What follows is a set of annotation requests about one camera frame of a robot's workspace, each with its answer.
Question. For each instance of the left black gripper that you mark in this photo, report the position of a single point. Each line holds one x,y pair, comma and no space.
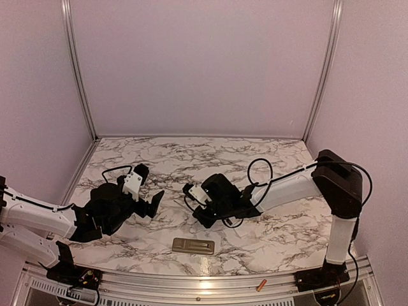
143,211

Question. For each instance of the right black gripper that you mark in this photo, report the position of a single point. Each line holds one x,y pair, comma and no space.
207,222

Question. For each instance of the beige grey remote control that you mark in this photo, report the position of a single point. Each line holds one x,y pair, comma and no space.
193,246

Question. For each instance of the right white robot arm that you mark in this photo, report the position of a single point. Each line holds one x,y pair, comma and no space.
339,182

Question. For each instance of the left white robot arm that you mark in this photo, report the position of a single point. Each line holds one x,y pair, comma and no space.
35,214

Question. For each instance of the orange battery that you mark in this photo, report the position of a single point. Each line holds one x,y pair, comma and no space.
261,285

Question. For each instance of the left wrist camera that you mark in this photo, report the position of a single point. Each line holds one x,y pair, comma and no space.
134,180

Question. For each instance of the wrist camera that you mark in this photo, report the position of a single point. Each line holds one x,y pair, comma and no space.
134,180
196,193

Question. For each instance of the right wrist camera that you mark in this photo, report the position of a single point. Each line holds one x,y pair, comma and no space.
196,193

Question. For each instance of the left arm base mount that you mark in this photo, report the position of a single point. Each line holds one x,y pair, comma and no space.
67,272

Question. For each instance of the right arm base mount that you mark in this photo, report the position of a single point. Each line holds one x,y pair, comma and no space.
325,276

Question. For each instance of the front aluminium rail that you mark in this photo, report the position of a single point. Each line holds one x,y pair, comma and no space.
127,288

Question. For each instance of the left aluminium frame post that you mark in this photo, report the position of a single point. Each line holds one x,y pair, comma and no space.
75,63

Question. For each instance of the aluminium frame post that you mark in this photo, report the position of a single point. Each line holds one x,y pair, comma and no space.
75,63
328,60

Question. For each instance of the right aluminium frame post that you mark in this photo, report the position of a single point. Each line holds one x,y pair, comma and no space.
328,60

